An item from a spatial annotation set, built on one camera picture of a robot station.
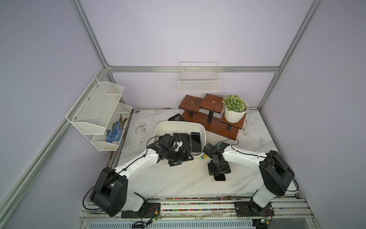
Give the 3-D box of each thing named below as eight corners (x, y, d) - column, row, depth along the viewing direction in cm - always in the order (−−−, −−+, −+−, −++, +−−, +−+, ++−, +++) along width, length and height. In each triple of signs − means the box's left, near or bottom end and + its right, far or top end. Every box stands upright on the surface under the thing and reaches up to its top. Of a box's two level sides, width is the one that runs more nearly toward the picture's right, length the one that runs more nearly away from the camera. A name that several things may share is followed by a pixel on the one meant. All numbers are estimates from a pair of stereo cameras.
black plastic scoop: (168, 120, 115) (168, 119, 114) (169, 115, 120) (169, 113, 118) (184, 120, 115) (184, 119, 114) (184, 115, 120) (184, 113, 118)
